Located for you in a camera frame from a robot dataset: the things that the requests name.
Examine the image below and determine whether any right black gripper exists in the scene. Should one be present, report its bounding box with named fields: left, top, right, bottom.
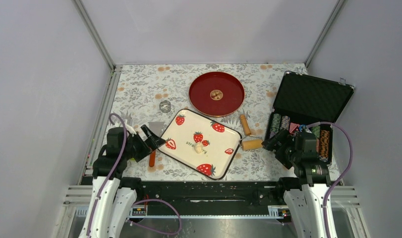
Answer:
left=261, top=127, right=300, bottom=169

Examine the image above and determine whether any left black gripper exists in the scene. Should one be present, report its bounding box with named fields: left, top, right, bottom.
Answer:
left=122, top=124, right=166, bottom=162

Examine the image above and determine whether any wooden roller with handle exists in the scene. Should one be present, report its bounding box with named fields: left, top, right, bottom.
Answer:
left=239, top=115, right=263, bottom=151

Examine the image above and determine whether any white dough piece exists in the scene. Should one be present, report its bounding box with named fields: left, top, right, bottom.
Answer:
left=194, top=142, right=204, bottom=154

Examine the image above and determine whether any strawberry pattern rectangular tray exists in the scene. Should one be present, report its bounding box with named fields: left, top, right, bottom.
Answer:
left=159, top=109, right=241, bottom=180

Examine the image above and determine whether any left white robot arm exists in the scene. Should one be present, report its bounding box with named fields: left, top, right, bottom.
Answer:
left=79, top=125, right=165, bottom=238

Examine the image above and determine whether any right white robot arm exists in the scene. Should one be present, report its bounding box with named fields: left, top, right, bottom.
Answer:
left=262, top=128, right=338, bottom=238

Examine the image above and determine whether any metal round cookie cutter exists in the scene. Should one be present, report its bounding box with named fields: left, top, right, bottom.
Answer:
left=159, top=100, right=172, bottom=113

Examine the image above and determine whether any black poker chip case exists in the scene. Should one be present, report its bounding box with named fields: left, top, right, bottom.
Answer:
left=264, top=70, right=355, bottom=165

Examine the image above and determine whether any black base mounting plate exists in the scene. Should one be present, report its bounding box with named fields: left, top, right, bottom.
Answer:
left=124, top=178, right=300, bottom=218

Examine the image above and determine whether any red round lacquer tray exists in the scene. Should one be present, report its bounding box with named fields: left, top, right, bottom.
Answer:
left=188, top=71, right=245, bottom=117

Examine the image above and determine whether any metal scraper orange handle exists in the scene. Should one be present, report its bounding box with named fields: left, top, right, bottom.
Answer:
left=148, top=121, right=166, bottom=168

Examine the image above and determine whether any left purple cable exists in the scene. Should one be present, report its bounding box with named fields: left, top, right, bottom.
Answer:
left=86, top=113, right=182, bottom=238

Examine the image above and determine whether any purple cable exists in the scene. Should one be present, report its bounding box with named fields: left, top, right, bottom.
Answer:
left=86, top=113, right=182, bottom=238
left=305, top=121, right=353, bottom=238

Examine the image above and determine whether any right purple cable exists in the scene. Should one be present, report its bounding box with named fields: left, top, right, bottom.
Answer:
left=305, top=121, right=353, bottom=238

